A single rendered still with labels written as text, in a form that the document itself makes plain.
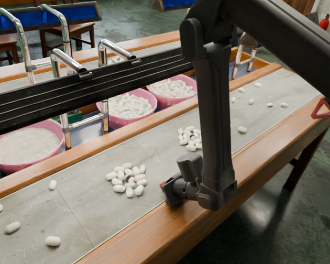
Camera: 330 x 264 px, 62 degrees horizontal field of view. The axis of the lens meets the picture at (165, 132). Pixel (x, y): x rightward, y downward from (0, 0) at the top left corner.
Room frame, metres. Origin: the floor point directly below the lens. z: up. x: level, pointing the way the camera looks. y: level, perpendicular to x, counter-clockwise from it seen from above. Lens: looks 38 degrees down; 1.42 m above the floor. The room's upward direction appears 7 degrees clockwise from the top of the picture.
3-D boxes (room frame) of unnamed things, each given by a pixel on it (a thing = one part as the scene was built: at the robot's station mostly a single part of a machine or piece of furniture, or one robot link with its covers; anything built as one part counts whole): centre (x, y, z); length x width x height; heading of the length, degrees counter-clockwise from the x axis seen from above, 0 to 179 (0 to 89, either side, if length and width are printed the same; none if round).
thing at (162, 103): (1.24, -0.01, 0.72); 0.27 x 0.27 x 0.10
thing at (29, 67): (0.98, 0.51, 0.90); 0.20 x 0.19 x 0.45; 137
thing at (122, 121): (1.03, 0.18, 0.72); 0.27 x 0.27 x 0.10
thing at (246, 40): (1.35, -0.50, 1.08); 0.62 x 0.08 x 0.07; 137
